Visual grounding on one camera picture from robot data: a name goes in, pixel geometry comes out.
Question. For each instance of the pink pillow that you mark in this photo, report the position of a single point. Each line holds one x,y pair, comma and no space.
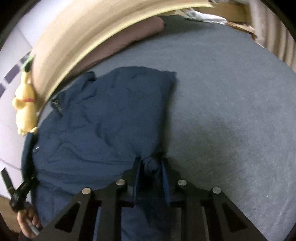
136,32

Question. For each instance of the yellow Pikachu plush toy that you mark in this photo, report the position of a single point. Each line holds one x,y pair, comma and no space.
24,101

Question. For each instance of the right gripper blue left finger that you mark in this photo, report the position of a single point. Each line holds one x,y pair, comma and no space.
131,177

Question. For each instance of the white crumpled cloth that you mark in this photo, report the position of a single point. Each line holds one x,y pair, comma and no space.
194,15

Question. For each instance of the white wardrobe with purple handles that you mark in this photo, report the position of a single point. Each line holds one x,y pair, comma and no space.
13,54

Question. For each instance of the navy blue puffer jacket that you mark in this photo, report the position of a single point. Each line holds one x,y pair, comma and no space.
95,131

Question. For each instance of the cardboard box beside bed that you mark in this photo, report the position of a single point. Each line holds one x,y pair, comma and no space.
233,11

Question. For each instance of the beige woven bamboo mat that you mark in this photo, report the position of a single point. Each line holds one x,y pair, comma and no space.
83,26

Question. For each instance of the grey bed sheet mattress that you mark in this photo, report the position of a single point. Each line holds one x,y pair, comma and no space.
230,120

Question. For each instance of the beige patterned curtain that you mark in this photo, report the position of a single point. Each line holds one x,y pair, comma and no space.
271,33

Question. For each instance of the person's left hand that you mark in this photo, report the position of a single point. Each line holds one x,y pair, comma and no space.
26,218

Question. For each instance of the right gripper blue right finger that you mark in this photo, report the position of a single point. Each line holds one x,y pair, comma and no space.
173,193

